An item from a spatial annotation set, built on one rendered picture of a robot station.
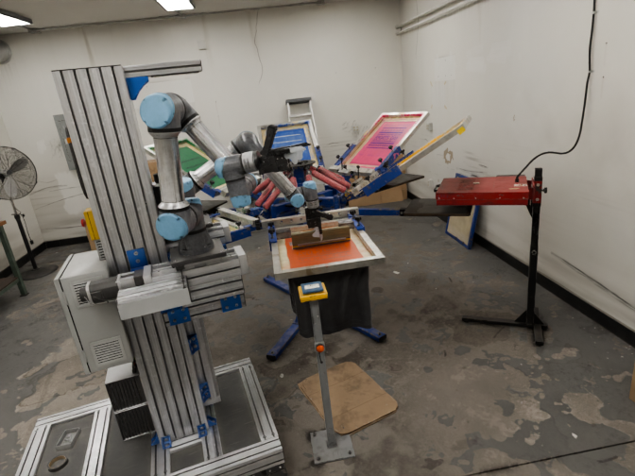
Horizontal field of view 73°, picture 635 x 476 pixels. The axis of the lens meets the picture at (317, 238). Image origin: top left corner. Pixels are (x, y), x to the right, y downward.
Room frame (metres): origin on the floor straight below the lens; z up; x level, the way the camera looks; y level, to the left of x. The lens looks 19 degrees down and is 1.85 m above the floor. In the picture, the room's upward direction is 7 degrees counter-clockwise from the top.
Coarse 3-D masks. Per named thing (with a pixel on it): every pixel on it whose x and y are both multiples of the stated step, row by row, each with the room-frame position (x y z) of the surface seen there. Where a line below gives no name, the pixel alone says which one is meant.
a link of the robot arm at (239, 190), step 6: (228, 180) 1.56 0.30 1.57; (234, 180) 1.56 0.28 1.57; (240, 180) 1.56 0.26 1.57; (246, 180) 1.60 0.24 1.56; (228, 186) 1.57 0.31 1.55; (234, 186) 1.56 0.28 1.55; (240, 186) 1.56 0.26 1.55; (246, 186) 1.58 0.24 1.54; (234, 192) 1.56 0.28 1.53; (240, 192) 1.56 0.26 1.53; (246, 192) 1.57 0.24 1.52; (234, 198) 1.56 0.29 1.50; (240, 198) 1.56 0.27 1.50; (246, 198) 1.56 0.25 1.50; (234, 204) 1.56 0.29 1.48; (240, 204) 1.56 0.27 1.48; (246, 204) 1.56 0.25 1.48
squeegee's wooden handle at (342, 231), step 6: (330, 228) 2.47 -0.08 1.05; (336, 228) 2.46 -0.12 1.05; (342, 228) 2.46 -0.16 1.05; (348, 228) 2.46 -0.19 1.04; (294, 234) 2.43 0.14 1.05; (300, 234) 2.43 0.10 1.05; (306, 234) 2.44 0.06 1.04; (312, 234) 2.44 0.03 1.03; (324, 234) 2.45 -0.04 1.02; (330, 234) 2.45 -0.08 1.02; (336, 234) 2.46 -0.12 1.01; (342, 234) 2.46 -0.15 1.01; (348, 234) 2.46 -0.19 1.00; (294, 240) 2.43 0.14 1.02; (300, 240) 2.44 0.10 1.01; (306, 240) 2.44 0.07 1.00; (312, 240) 2.44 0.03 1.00; (318, 240) 2.45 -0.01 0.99
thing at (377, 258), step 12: (300, 228) 2.78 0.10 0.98; (324, 228) 2.80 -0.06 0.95; (276, 252) 2.33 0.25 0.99; (372, 252) 2.18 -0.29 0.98; (276, 264) 2.14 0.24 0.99; (324, 264) 2.06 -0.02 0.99; (336, 264) 2.05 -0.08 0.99; (348, 264) 2.05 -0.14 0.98; (360, 264) 2.06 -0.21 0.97; (372, 264) 2.06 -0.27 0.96; (276, 276) 2.02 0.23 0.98; (288, 276) 2.02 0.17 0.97; (300, 276) 2.03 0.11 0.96
